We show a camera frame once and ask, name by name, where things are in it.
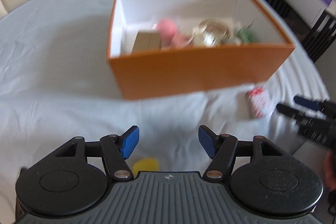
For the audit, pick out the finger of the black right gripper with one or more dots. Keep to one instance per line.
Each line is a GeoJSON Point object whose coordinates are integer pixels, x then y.
{"type": "Point", "coordinates": [290, 112]}
{"type": "Point", "coordinates": [325, 107]}

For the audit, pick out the small brown cardboard box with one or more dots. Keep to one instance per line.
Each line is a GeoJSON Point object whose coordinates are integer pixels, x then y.
{"type": "Point", "coordinates": [146, 41]}

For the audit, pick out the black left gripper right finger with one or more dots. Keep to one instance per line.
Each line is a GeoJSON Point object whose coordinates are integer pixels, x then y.
{"type": "Point", "coordinates": [259, 175]}

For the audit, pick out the pink lotion bottle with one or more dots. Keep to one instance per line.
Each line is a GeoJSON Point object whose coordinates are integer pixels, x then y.
{"type": "Point", "coordinates": [180, 40]}

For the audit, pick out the red white mint tin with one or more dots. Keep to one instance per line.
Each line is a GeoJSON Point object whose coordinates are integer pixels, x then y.
{"type": "Point", "coordinates": [259, 102]}

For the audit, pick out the round gold lidded jar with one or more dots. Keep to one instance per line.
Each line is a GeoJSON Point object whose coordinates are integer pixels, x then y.
{"type": "Point", "coordinates": [210, 33]}

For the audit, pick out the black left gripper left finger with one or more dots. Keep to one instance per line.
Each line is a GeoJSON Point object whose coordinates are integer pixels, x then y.
{"type": "Point", "coordinates": [76, 176]}

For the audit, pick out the orange cardboard box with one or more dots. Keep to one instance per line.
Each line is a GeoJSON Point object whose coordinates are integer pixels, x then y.
{"type": "Point", "coordinates": [157, 73]}

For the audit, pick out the person's right hand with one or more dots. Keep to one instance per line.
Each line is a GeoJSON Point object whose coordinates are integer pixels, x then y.
{"type": "Point", "coordinates": [329, 171]}

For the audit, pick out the yellow bottle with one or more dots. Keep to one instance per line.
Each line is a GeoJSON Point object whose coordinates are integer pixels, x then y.
{"type": "Point", "coordinates": [148, 164]}

